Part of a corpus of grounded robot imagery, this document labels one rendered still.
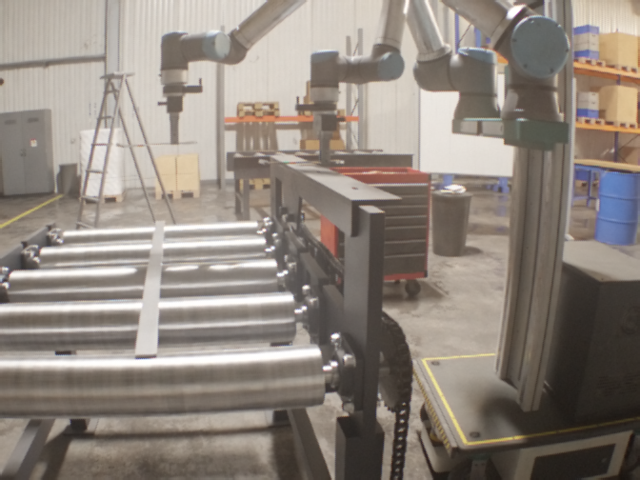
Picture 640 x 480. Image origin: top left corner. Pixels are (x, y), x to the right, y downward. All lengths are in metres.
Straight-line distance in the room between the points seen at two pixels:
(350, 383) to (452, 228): 4.28
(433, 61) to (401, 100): 10.25
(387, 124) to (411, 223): 8.44
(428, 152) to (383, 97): 6.24
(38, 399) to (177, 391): 0.25
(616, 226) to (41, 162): 10.56
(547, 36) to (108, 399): 1.20
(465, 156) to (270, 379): 5.25
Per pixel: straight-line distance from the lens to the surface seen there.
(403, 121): 12.21
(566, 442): 1.84
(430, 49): 1.98
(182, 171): 9.35
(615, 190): 6.48
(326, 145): 1.58
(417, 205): 3.72
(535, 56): 1.28
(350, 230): 0.85
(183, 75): 1.62
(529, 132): 1.42
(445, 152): 5.93
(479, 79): 1.90
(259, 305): 1.13
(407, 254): 3.76
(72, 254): 1.76
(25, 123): 11.60
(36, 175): 11.55
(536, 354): 1.81
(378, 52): 1.58
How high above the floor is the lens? 1.29
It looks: 13 degrees down
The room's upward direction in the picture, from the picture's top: straight up
